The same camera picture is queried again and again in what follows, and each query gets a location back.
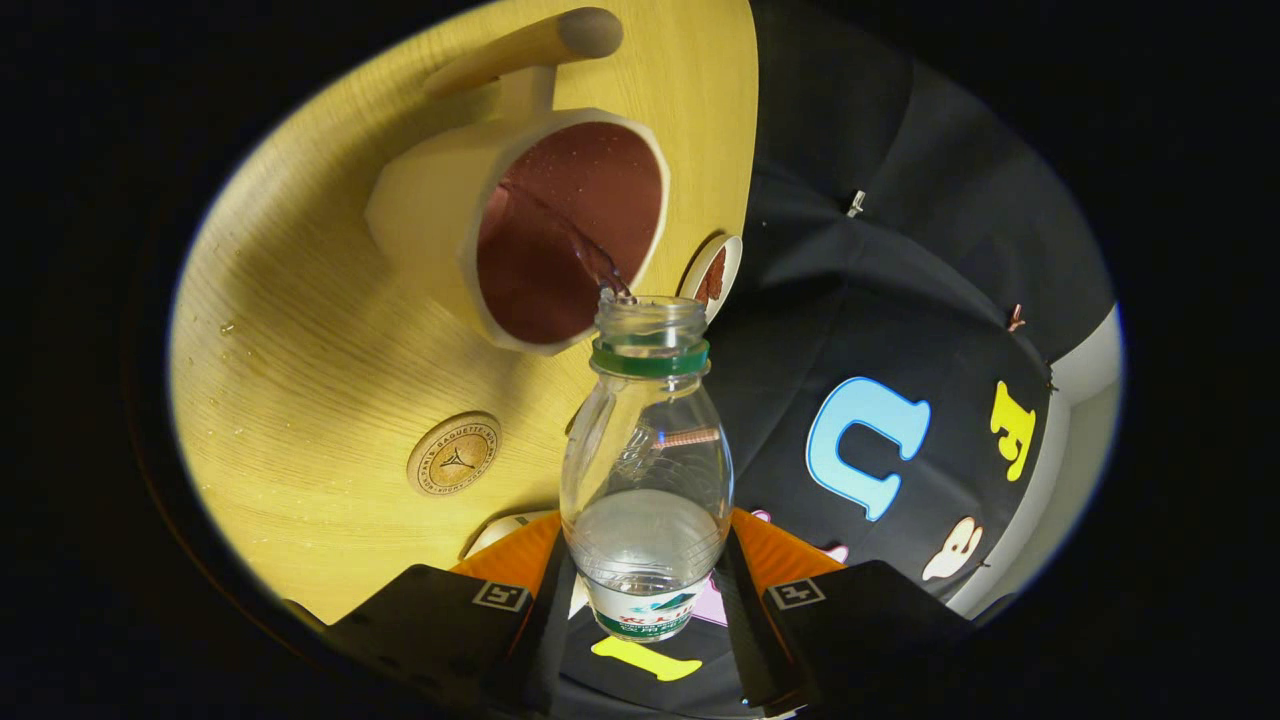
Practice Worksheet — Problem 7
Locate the wooden table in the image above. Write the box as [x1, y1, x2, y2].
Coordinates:
[168, 0, 759, 626]

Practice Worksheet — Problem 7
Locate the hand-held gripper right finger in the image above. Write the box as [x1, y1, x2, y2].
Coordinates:
[715, 508, 976, 716]

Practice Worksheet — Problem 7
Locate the white round plate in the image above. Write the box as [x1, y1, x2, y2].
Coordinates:
[680, 234, 744, 323]

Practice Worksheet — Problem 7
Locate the clear plastic juice bottle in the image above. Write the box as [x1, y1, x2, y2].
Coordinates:
[560, 295, 736, 643]

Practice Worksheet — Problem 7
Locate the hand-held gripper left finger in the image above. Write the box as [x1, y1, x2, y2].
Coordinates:
[325, 512, 578, 716]

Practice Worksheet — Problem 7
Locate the black backdrop cloth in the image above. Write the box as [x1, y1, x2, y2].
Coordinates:
[560, 0, 1116, 716]

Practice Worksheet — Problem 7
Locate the round wooden coaster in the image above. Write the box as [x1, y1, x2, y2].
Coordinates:
[407, 412, 502, 498]

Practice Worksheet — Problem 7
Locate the cream cup with wooden handle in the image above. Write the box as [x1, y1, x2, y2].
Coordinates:
[365, 8, 671, 356]

